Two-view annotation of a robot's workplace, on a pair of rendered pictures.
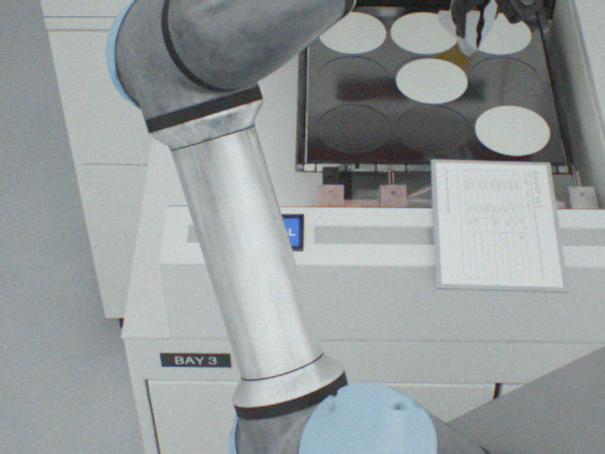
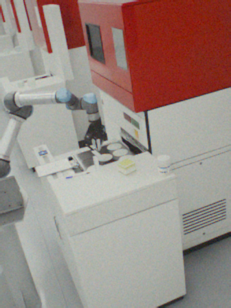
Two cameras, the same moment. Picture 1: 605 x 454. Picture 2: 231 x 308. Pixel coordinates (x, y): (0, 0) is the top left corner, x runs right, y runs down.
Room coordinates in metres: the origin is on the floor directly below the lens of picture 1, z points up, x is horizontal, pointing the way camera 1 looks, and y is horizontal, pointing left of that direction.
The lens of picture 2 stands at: (0.68, -2.23, 1.99)
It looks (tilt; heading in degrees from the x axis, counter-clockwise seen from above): 27 degrees down; 71
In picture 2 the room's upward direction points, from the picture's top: 9 degrees counter-clockwise
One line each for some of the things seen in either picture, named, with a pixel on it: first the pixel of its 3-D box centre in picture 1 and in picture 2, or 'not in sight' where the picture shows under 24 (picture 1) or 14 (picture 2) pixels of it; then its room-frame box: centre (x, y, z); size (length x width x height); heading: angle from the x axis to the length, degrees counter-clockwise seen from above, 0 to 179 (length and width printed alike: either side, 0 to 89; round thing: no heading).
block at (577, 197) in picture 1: (583, 215); not in sight; (1.04, -0.36, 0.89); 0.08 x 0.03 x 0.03; 178
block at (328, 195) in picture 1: (330, 213); not in sight; (1.05, -0.04, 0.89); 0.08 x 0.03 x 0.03; 178
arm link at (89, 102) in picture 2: not in sight; (90, 103); (1.27, -0.22, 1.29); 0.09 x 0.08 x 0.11; 137
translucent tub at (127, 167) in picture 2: not in sight; (126, 167); (1.30, -0.57, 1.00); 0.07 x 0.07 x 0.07; 13
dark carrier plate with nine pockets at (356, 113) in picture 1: (428, 80); (105, 157); (1.31, -0.19, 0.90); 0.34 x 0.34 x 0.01; 88
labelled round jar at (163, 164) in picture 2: not in sight; (163, 165); (1.47, -0.70, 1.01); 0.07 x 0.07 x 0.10
